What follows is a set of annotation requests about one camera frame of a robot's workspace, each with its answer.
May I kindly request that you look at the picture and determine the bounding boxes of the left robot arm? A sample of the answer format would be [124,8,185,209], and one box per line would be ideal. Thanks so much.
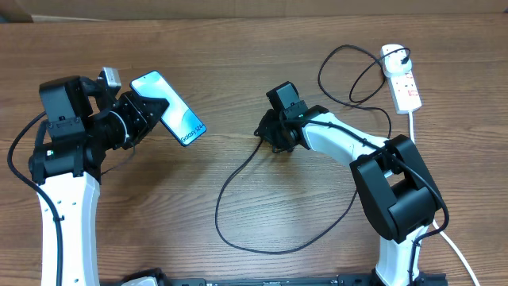
[29,73,169,285]

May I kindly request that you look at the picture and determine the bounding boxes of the white power strip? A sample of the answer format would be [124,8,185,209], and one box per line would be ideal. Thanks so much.
[386,71,421,114]

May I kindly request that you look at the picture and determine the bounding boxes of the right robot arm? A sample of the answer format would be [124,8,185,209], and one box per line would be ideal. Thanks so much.
[255,82,448,285]

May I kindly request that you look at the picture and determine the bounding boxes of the brown cardboard backdrop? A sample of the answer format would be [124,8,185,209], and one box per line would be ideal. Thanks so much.
[1,0,507,22]

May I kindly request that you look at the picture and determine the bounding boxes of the white USB charger plug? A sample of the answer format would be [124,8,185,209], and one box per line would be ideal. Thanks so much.
[380,44,413,78]

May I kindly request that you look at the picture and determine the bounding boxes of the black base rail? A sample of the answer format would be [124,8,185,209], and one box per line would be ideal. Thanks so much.
[98,267,448,286]

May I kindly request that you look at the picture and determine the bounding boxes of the white power strip cord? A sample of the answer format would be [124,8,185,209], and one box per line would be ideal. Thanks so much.
[407,110,481,286]

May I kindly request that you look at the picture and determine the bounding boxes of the blue Samsung Galaxy smartphone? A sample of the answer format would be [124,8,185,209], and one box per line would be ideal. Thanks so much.
[130,70,206,147]

